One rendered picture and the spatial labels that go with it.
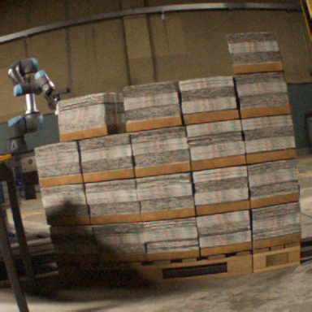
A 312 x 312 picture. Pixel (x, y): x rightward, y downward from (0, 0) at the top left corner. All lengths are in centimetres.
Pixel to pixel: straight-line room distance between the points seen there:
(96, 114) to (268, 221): 108
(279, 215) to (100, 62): 724
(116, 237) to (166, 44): 705
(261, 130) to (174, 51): 709
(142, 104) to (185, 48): 696
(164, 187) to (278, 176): 61
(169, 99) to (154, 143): 23
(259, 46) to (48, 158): 133
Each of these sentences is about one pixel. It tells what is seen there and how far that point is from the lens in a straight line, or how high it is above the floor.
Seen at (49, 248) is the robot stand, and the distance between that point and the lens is 368.
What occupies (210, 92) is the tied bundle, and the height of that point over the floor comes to 98.
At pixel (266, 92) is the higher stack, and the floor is 96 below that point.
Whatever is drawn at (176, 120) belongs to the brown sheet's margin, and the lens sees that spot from 301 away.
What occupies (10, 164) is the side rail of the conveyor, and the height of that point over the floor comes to 77.
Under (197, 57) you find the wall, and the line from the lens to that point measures 1000.
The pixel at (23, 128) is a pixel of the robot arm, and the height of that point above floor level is 96.
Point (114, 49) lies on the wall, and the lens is 991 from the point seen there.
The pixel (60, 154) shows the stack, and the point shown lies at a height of 77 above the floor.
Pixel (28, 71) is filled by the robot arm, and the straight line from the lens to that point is 385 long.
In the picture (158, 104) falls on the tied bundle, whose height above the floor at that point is 95.
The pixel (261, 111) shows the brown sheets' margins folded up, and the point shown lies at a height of 86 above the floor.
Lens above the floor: 86
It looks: 3 degrees down
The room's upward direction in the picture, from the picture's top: 8 degrees counter-clockwise
